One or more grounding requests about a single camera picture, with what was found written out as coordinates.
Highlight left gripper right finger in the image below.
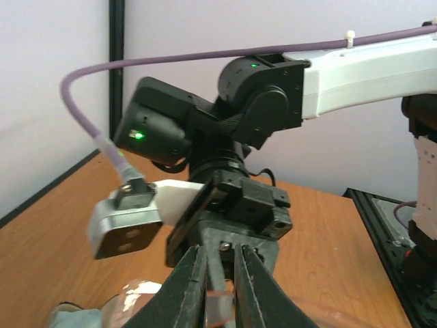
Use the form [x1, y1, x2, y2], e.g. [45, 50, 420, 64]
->
[234, 245, 317, 328]

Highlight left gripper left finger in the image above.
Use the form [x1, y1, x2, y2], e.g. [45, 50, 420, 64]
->
[124, 246, 207, 328]

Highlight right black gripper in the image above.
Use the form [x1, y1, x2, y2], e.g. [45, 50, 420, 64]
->
[165, 170, 292, 284]

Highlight thin-framed sunglasses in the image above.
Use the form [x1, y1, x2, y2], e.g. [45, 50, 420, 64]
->
[204, 288, 348, 327]

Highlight light blue cleaning cloth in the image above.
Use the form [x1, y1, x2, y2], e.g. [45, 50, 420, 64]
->
[46, 302, 103, 328]

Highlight brown fabric sunglasses pouch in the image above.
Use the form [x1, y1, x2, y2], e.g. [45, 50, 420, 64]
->
[101, 279, 162, 328]

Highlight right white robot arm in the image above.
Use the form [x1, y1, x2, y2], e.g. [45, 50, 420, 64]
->
[115, 22, 436, 327]

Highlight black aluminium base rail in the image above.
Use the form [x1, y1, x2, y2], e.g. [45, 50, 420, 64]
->
[343, 188, 436, 327]

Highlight black right frame post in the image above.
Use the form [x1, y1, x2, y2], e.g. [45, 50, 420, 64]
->
[109, 0, 126, 139]

